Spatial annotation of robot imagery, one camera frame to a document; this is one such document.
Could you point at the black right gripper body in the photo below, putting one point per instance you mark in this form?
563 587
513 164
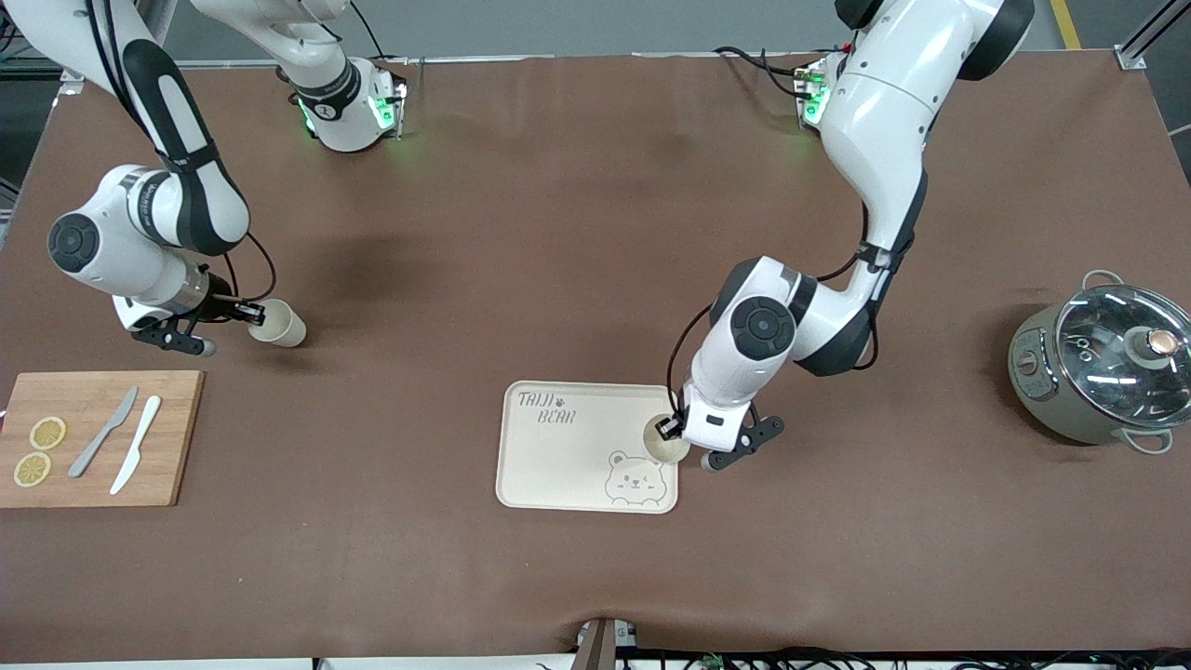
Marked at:
221 305

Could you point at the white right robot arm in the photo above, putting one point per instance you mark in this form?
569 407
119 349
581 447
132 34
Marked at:
177 177

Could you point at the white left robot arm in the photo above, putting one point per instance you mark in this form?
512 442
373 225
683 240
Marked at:
884 121

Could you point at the cream bear print tray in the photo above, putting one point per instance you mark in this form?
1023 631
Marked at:
558 465

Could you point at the bamboo cutting board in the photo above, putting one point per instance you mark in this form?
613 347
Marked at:
172 437

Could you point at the white plastic knife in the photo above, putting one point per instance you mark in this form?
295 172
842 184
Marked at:
138 442

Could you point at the grey plastic knife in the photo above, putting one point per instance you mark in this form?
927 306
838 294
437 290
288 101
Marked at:
100 435

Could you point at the lemon slice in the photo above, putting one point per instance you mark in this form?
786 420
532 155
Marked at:
33 469
47 433

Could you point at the green lit right base panel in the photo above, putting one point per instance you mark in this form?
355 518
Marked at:
386 112

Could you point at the brown table mat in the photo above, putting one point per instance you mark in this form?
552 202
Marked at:
521 233

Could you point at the grey-green electric cooking pot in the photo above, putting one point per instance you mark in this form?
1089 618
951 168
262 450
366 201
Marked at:
1047 391

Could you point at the glass pot lid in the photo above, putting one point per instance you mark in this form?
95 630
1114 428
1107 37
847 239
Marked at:
1107 344

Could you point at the table edge camera mount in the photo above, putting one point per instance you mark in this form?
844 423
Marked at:
597 644

